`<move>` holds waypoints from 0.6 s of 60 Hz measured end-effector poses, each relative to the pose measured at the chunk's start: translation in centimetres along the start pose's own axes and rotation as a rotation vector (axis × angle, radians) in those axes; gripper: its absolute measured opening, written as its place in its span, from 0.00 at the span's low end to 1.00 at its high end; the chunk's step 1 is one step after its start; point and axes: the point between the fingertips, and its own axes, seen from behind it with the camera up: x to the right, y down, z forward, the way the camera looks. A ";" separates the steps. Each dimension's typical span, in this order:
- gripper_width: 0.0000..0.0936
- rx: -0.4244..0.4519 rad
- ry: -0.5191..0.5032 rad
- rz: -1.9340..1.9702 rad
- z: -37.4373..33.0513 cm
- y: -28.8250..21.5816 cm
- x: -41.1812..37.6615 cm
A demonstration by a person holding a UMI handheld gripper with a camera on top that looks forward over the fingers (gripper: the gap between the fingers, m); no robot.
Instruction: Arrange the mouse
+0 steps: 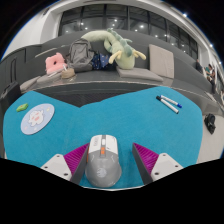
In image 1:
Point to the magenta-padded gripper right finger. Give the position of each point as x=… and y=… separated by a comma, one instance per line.
x=148, y=160

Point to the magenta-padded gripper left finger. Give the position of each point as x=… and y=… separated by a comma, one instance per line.
x=75, y=160

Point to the grey and white computer mouse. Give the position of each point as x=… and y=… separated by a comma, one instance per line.
x=103, y=163

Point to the round pale blue mouse pad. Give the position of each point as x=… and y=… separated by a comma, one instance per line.
x=37, y=119

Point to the white marker with black cap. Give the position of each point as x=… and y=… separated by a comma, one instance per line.
x=167, y=105

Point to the black bag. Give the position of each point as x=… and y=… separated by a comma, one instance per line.
x=210, y=123

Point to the small green eraser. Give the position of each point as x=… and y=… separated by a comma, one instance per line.
x=22, y=107

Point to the flat grey seat cushion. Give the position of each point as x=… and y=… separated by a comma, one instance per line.
x=138, y=74
x=30, y=84
x=48, y=78

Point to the small tan woven basket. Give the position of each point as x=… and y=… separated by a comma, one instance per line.
x=67, y=73

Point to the pink plush cushion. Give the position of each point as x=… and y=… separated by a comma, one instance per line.
x=55, y=63

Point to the upright beige cushion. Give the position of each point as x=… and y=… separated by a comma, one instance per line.
x=161, y=61

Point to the navy blue patterned bag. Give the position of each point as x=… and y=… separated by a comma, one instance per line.
x=100, y=62

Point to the person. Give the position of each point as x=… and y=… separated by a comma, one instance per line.
x=210, y=76
x=198, y=66

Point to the grey backpack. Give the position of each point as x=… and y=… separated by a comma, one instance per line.
x=80, y=55

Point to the long green dragon plush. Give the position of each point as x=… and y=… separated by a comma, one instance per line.
x=125, y=53

